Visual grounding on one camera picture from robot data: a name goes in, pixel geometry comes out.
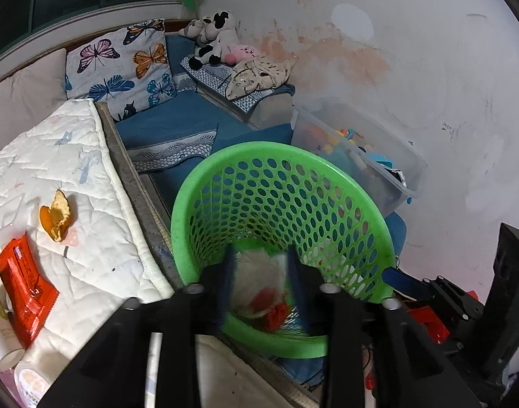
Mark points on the orange peel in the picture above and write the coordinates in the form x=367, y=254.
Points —
x=55, y=216

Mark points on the white quilted blanket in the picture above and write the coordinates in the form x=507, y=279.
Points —
x=72, y=157

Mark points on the white plastic bottle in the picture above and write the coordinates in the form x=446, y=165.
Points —
x=2, y=327

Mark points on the white round tub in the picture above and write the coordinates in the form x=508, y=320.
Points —
x=32, y=382

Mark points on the clear plastic storage box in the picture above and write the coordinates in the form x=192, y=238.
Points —
x=391, y=153

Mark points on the butterfly print pillow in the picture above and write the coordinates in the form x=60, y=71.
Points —
x=115, y=63

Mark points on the pile of colourful toys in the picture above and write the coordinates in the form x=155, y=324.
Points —
x=331, y=142

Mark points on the green perforated plastic basket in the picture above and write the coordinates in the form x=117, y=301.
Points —
x=180, y=221

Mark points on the blue patterned sofa cover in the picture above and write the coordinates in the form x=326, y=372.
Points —
x=170, y=123

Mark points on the pink plush toy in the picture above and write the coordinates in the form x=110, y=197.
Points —
x=242, y=53

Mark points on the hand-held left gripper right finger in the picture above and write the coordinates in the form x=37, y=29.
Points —
x=296, y=289

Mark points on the black and white cow plush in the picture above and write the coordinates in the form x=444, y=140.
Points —
x=219, y=34

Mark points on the grey plush toy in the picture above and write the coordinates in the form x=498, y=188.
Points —
x=193, y=27

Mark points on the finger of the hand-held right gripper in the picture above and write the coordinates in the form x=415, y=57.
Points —
x=397, y=278

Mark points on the cream speckled cloth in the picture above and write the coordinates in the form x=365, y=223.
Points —
x=259, y=74

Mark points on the red snack packet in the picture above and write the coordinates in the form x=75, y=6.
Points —
x=23, y=289

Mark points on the folded blue patterned blanket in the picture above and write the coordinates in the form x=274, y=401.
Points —
x=259, y=102

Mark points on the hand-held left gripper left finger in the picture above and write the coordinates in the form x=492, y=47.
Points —
x=226, y=289

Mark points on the red wrapper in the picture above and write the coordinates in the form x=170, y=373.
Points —
x=276, y=312

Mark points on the white plastic bag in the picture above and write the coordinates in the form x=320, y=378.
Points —
x=259, y=272

